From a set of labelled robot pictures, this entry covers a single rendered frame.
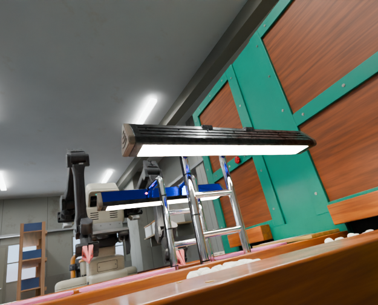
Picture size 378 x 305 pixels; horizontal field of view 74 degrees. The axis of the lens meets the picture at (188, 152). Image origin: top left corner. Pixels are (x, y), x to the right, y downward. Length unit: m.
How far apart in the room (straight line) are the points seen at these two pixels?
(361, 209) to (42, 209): 9.31
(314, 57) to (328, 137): 0.33
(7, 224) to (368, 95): 9.44
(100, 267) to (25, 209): 8.06
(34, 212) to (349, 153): 9.29
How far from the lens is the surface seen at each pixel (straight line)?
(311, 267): 0.30
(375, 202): 0.97
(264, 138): 0.77
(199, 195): 0.80
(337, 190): 1.11
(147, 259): 7.70
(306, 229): 1.21
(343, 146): 1.09
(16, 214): 9.72
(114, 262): 1.80
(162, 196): 1.02
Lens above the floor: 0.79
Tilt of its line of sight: 22 degrees up
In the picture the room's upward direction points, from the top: 12 degrees counter-clockwise
